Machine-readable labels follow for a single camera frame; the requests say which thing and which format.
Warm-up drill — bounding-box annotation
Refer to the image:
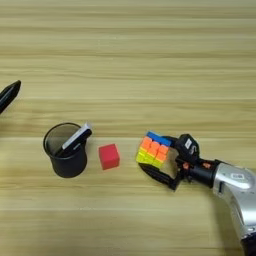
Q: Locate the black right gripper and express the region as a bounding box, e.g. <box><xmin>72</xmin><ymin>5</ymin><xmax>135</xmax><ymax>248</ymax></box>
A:
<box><xmin>138</xmin><ymin>134</ymin><xmax>223</xmax><ymax>192</ymax></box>

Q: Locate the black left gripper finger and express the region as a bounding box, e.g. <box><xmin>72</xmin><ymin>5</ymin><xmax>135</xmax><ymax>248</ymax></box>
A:
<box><xmin>0</xmin><ymin>79</ymin><xmax>22</xmax><ymax>115</ymax></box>

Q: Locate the multicoloured puzzle cube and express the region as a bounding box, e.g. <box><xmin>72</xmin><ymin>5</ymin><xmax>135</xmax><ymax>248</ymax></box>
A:
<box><xmin>135</xmin><ymin>130</ymin><xmax>173</xmax><ymax>169</ymax></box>

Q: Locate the red cube block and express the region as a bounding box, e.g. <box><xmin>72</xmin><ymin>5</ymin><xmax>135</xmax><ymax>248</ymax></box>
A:
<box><xmin>98</xmin><ymin>143</ymin><xmax>121</xmax><ymax>171</ymax></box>

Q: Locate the black round pen cup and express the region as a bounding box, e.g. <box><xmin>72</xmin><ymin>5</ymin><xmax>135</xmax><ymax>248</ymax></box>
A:
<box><xmin>42</xmin><ymin>122</ymin><xmax>89</xmax><ymax>179</ymax></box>

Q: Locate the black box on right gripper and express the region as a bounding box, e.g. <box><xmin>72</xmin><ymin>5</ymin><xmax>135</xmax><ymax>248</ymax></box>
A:
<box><xmin>174</xmin><ymin>133</ymin><xmax>200</xmax><ymax>164</ymax></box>

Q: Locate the black and silver marker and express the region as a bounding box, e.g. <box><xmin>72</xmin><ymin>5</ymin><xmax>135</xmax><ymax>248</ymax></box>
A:
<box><xmin>54</xmin><ymin>122</ymin><xmax>94</xmax><ymax>158</ymax></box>

